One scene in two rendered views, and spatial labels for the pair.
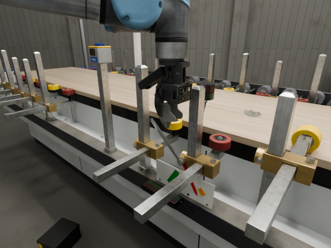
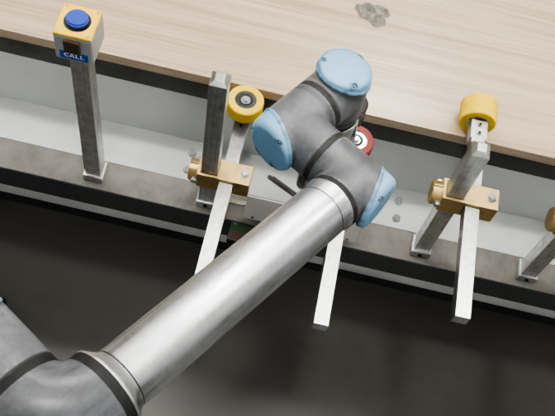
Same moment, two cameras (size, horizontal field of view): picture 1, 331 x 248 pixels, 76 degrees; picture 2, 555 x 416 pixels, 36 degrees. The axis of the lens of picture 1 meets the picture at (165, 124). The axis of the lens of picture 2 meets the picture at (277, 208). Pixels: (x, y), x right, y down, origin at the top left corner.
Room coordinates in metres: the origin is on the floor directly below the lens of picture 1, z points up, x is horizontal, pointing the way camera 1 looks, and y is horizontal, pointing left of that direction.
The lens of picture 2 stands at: (0.01, 0.60, 2.39)
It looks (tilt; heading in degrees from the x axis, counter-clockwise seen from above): 60 degrees down; 318
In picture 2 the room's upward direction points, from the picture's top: 15 degrees clockwise
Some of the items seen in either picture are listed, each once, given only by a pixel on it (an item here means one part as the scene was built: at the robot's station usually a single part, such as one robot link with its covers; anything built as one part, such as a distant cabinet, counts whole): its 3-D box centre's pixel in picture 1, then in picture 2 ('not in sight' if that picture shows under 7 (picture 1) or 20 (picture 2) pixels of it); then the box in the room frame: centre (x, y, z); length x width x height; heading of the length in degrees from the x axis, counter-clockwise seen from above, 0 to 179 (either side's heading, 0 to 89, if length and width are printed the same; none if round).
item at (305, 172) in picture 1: (283, 163); (462, 198); (0.47, -0.31, 0.95); 0.14 x 0.06 x 0.05; 49
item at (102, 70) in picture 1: (106, 110); (87, 117); (0.98, 0.29, 0.93); 0.05 x 0.05 x 0.45; 49
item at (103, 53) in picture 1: (100, 55); (78, 35); (0.98, 0.29, 1.18); 0.07 x 0.07 x 0.08; 49
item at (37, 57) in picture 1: (43, 88); not in sight; (1.46, 0.85, 0.93); 0.04 x 0.04 x 0.48; 49
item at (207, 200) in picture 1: (182, 182); (302, 219); (0.65, -0.06, 0.75); 0.26 x 0.01 x 0.10; 49
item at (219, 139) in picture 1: (218, 150); (351, 152); (0.71, -0.20, 0.85); 0.08 x 0.08 x 0.11
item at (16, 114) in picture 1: (42, 108); not in sight; (1.40, 0.85, 0.80); 0.44 x 0.03 x 0.04; 139
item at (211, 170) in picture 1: (199, 162); not in sight; (0.64, -0.12, 0.85); 0.14 x 0.06 x 0.05; 49
